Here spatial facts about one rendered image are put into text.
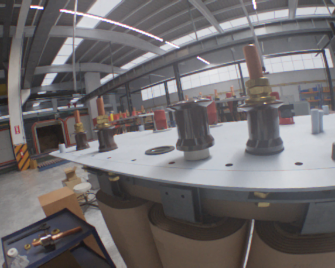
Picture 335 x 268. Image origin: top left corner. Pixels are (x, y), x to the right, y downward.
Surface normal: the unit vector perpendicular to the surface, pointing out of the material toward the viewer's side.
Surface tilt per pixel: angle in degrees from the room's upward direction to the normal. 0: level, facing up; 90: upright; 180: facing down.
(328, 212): 90
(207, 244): 90
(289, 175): 11
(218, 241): 90
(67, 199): 90
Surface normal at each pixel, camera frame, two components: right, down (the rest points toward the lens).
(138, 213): 0.39, 0.04
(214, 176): -0.27, -0.93
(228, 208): -0.58, 0.19
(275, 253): -0.87, 0.20
